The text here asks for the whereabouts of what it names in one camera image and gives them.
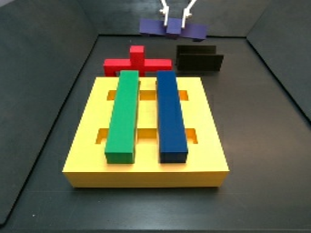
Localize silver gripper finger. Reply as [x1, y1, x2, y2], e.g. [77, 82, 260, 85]
[159, 0, 169, 26]
[181, 0, 196, 28]

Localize purple E-shaped block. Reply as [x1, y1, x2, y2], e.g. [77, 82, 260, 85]
[140, 18, 208, 41]

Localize yellow slotted board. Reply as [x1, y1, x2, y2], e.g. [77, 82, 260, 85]
[63, 77, 229, 187]

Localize red E-shaped block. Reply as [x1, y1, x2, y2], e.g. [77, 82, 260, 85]
[103, 46, 172, 76]

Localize blue long bar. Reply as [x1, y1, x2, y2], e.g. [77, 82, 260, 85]
[156, 71, 188, 163]

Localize green long bar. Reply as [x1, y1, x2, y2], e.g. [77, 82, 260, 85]
[104, 71, 140, 164]

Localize black fixture bracket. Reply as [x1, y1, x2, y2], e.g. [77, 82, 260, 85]
[176, 46, 223, 71]

